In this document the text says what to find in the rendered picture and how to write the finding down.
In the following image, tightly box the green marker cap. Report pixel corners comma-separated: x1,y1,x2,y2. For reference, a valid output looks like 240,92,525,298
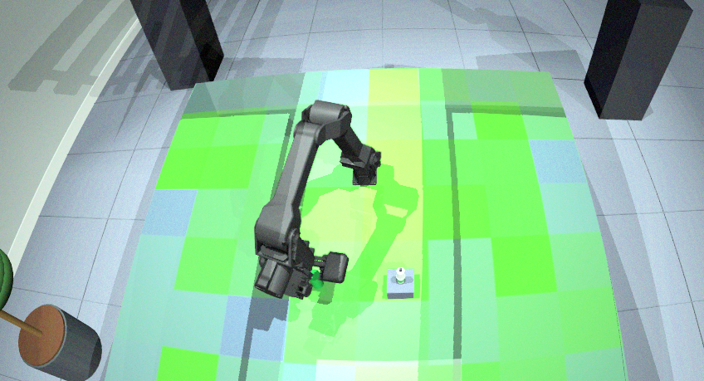
310,270,324,289

